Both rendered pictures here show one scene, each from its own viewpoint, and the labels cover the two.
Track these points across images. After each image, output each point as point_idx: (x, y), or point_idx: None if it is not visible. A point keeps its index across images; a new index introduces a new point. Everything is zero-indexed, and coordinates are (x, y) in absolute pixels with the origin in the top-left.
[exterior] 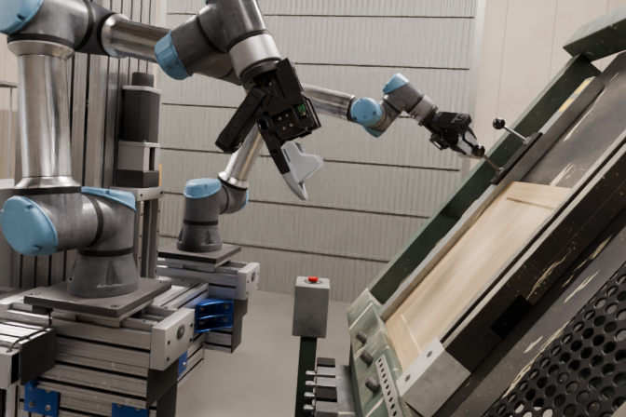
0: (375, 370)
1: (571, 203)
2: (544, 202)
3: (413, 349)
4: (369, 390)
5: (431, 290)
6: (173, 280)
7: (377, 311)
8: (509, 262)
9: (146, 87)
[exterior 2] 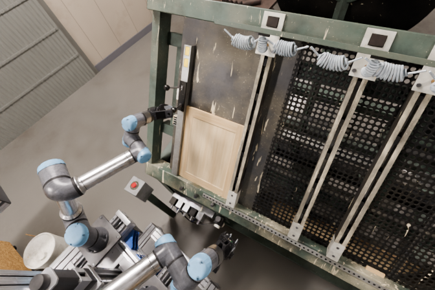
0: (205, 198)
1: (246, 143)
2: (220, 125)
3: (210, 185)
4: (210, 204)
5: (192, 161)
6: (109, 257)
7: (170, 172)
8: (237, 164)
9: (56, 281)
